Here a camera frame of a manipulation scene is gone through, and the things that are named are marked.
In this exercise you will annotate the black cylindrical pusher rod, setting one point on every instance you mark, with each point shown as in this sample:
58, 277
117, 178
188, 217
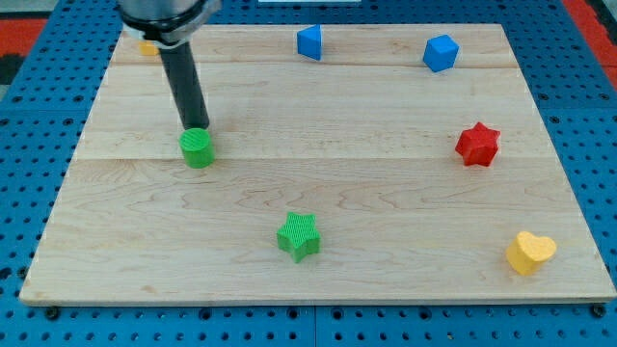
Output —
181, 72

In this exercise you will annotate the green cylinder block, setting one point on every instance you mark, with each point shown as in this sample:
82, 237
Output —
196, 147

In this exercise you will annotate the yellow block behind arm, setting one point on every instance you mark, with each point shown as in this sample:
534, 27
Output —
147, 48

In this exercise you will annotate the light wooden board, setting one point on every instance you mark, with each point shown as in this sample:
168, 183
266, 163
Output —
364, 139

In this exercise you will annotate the blue triangular prism block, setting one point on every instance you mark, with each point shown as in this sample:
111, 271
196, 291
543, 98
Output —
309, 42

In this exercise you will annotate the green star block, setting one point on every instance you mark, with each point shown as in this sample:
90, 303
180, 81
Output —
299, 236

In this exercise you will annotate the blue cube block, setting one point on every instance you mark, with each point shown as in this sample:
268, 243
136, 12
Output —
440, 53

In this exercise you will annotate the red star block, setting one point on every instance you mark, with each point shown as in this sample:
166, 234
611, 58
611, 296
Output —
478, 145

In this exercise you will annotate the yellow heart block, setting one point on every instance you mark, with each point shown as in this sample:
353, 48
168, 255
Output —
527, 253

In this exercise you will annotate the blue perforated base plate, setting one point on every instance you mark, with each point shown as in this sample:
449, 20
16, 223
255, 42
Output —
47, 104

